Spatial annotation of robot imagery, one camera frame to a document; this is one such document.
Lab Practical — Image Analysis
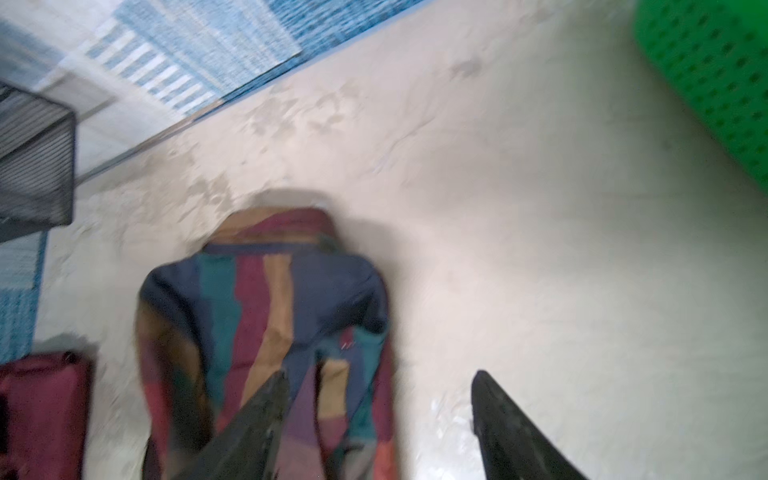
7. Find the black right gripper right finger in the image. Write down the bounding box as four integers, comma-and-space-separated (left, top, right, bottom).
471, 370, 585, 480

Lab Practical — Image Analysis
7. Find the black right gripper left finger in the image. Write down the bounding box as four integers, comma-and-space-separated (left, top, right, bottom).
176, 371, 290, 480

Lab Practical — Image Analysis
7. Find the multicolour plaid long sleeve shirt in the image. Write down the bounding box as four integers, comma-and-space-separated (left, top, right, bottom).
135, 207, 399, 479

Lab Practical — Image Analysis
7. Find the folded maroon shirt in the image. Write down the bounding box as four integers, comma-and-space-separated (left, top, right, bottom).
1, 351, 93, 479

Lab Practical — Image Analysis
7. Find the green plastic laundry basket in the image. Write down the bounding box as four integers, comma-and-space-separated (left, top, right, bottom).
634, 0, 767, 188

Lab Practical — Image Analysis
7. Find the black wire mesh shelf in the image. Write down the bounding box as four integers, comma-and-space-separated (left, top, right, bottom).
1, 83, 77, 242

